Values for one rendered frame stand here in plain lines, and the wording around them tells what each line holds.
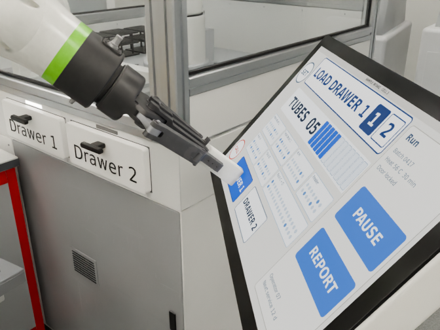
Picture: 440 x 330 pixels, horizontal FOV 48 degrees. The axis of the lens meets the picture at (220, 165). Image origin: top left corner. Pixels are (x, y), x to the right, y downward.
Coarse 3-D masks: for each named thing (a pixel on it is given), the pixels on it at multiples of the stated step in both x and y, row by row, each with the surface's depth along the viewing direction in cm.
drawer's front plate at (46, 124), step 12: (12, 108) 139; (24, 108) 135; (36, 108) 134; (36, 120) 133; (48, 120) 129; (60, 120) 126; (12, 132) 144; (24, 132) 139; (36, 132) 135; (48, 132) 131; (60, 132) 127; (36, 144) 137; (48, 144) 133; (60, 144) 129; (60, 156) 131
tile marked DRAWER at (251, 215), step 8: (248, 192) 71; (256, 192) 69; (248, 200) 69; (256, 200) 67; (240, 208) 70; (248, 208) 68; (256, 208) 66; (264, 208) 64; (240, 216) 68; (248, 216) 66; (256, 216) 65; (264, 216) 63; (240, 224) 67; (248, 224) 65; (256, 224) 63; (240, 232) 65; (248, 232) 64
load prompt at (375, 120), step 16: (320, 64) 77; (336, 64) 72; (320, 80) 73; (336, 80) 69; (352, 80) 65; (320, 96) 70; (336, 96) 66; (352, 96) 63; (368, 96) 59; (336, 112) 64; (352, 112) 60; (368, 112) 57; (384, 112) 55; (400, 112) 52; (352, 128) 58; (368, 128) 55; (384, 128) 53; (400, 128) 51; (368, 144) 54; (384, 144) 51
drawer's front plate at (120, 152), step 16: (80, 128) 120; (112, 144) 114; (128, 144) 110; (80, 160) 125; (96, 160) 120; (112, 160) 116; (128, 160) 112; (144, 160) 108; (112, 176) 118; (128, 176) 113; (144, 176) 110; (144, 192) 112
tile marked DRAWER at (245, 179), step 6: (240, 162) 80; (246, 162) 78; (246, 168) 76; (246, 174) 75; (240, 180) 75; (246, 180) 74; (252, 180) 72; (228, 186) 78; (234, 186) 76; (240, 186) 74; (246, 186) 72; (234, 192) 74; (240, 192) 73; (234, 198) 73
